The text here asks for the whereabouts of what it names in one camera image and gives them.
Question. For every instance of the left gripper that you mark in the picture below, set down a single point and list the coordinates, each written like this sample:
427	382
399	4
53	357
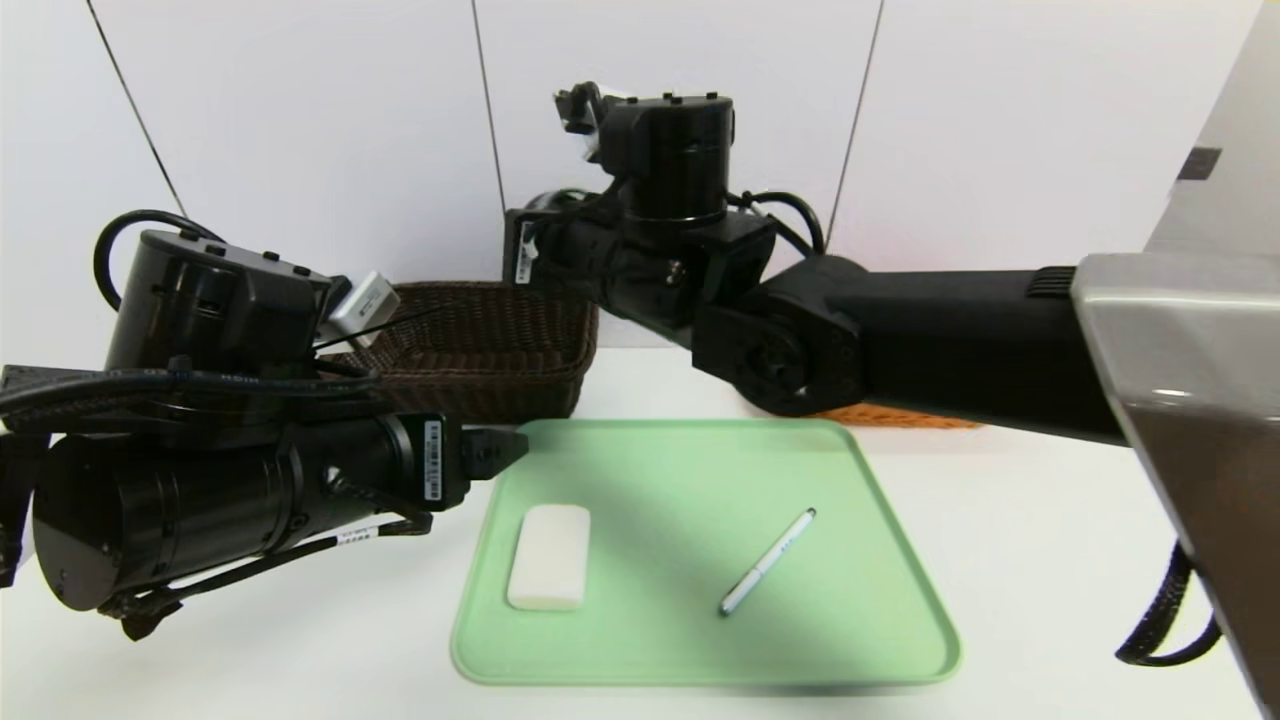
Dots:
437	461

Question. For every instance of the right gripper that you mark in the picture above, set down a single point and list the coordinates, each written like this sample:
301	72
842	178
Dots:
523	252

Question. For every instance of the white soap bar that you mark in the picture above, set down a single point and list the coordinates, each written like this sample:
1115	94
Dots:
548	555

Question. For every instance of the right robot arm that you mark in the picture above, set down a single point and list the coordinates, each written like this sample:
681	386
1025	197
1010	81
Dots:
950	340

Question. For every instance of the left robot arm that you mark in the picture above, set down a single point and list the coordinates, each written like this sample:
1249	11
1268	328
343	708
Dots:
180	510

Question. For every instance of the dark brown wicker basket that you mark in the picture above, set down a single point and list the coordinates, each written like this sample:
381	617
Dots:
500	350

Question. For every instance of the orange wicker basket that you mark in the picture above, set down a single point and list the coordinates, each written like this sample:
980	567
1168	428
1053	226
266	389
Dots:
900	416

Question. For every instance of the thin black zip tie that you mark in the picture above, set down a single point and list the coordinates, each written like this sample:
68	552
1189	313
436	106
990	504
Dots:
400	322

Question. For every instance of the green plastic tray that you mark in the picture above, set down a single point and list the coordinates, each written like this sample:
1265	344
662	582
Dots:
650	620

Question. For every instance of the white pen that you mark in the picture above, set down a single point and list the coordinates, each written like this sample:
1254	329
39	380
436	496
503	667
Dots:
765	562

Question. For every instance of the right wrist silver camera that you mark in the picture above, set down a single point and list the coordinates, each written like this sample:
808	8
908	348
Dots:
590	110

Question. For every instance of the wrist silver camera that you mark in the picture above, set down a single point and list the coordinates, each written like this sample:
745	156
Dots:
590	110
362	308

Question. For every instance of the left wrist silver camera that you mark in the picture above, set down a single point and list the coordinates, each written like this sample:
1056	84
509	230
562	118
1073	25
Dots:
362	308

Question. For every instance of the dark wall plate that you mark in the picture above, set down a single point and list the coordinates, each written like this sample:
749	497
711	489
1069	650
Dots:
1200	163

